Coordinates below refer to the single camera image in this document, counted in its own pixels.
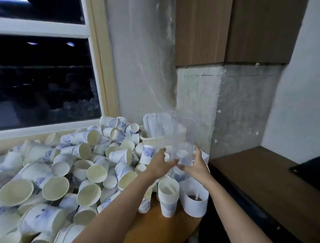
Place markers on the clear plastic cup dispenser tube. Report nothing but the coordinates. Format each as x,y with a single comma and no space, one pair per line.
175,132

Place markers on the person's left forearm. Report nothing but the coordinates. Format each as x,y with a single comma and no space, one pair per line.
120,213

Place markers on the person's right forearm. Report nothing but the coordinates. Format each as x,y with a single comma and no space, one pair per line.
232,215

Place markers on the pile of paper cups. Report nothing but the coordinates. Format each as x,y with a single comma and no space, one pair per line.
55,188

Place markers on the person's left hand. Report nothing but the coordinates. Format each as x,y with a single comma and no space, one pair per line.
160,164

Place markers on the dark wooden side counter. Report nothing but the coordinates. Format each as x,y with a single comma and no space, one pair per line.
260,180

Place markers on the black object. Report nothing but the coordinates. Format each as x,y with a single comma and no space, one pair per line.
307,173

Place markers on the person's right hand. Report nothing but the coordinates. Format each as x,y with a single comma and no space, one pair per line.
199,169

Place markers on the brown wooden wall cabinet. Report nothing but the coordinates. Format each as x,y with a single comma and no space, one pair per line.
225,30

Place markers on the white framed window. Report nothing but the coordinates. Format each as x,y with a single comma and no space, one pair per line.
50,27

